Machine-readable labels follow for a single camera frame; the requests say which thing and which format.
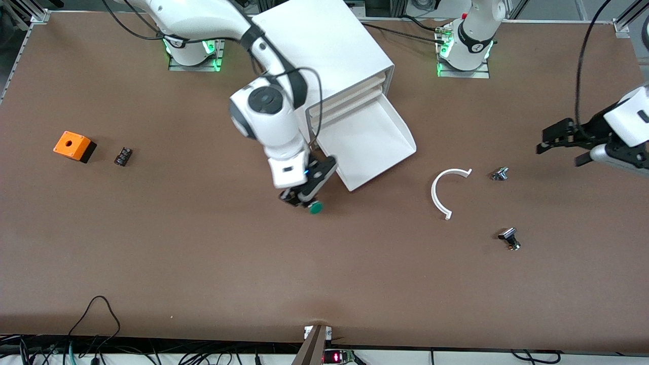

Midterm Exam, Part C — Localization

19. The black push button grey cap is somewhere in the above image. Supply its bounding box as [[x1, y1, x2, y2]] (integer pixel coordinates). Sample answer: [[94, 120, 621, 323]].
[[497, 228, 522, 251]]

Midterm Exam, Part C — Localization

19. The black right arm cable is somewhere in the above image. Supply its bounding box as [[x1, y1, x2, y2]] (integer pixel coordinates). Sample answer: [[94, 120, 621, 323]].
[[264, 67, 323, 153]]

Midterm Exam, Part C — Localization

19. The red display device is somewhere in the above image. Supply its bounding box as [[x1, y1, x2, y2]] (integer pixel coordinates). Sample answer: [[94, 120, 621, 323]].
[[323, 349, 358, 365]]

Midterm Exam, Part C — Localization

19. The orange button enclosure box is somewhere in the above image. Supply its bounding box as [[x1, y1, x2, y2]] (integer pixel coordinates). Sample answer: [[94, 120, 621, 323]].
[[53, 131, 97, 164]]

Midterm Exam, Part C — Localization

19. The aluminium frame profile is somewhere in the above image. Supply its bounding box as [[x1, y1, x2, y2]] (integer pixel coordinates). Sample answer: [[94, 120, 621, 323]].
[[10, 0, 51, 23], [612, 0, 649, 39]]

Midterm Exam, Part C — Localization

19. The brown wedge post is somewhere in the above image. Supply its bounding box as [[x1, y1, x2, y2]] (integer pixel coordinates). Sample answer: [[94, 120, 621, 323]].
[[292, 324, 328, 365]]

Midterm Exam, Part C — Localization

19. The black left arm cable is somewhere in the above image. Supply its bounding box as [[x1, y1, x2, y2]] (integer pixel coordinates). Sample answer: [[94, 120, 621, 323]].
[[574, 0, 611, 133]]

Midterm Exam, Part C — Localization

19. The black looped cable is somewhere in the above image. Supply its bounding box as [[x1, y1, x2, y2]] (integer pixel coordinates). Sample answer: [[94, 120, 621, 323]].
[[66, 296, 122, 350]]

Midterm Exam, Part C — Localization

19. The white semicircular plastic bracket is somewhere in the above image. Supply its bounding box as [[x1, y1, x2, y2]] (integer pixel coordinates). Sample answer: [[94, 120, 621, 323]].
[[431, 168, 473, 221]]

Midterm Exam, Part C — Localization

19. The black table cable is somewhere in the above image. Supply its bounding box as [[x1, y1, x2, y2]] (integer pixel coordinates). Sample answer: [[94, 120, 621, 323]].
[[357, 22, 444, 46]]

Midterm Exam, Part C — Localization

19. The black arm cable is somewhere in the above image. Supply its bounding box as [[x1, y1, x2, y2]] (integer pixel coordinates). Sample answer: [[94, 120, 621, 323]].
[[574, 0, 611, 133], [264, 67, 323, 153]]

